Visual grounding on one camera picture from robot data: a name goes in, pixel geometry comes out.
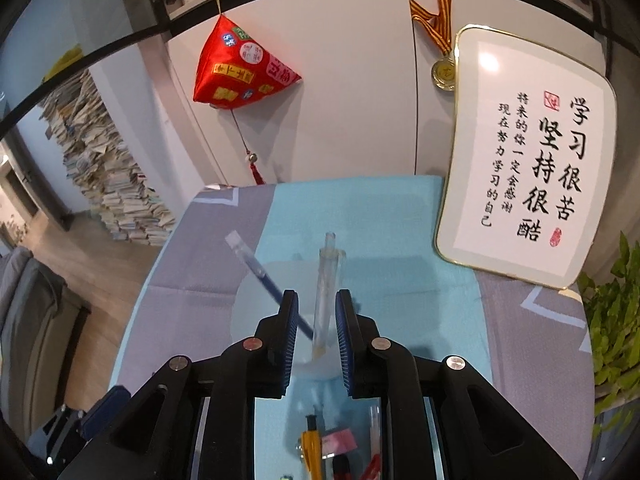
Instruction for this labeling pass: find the tall stack of books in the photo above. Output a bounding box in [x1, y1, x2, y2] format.
[37, 67, 178, 247]

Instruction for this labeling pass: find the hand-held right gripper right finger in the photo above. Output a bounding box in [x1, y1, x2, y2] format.
[335, 289, 586, 480]

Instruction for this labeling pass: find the green potted plant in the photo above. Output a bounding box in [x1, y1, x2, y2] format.
[577, 232, 640, 431]

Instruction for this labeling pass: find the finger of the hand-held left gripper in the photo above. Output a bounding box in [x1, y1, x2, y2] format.
[77, 385, 133, 442]

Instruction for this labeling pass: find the blue grey table mat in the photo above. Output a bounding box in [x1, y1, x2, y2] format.
[107, 175, 601, 480]

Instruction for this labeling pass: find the pink eraser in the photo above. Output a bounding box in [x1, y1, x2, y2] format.
[320, 427, 358, 456]

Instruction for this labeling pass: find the white pen with red cap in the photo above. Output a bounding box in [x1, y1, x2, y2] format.
[361, 405, 385, 480]

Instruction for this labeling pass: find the red pyramid hanging ornament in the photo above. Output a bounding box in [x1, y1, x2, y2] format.
[192, 0, 303, 186]

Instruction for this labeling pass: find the yellow and black mechanical pencil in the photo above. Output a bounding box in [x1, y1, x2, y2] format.
[299, 414, 322, 480]

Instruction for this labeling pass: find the grey sofa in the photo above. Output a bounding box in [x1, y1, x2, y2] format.
[0, 247, 91, 441]

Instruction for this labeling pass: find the clear plastic pen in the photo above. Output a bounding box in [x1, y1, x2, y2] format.
[311, 232, 348, 358]

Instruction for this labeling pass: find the framed calligraphy picture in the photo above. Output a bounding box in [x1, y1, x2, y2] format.
[434, 24, 618, 291]

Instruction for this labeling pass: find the yellow plush toy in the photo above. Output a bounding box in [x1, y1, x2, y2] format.
[42, 45, 83, 83]

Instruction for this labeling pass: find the gold medal with striped ribbon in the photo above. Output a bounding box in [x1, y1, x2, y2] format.
[409, 0, 458, 92]

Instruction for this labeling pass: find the blue pen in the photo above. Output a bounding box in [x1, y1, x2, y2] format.
[225, 231, 318, 336]

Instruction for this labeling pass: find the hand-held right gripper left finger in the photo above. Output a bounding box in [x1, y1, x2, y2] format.
[57, 289, 301, 480]

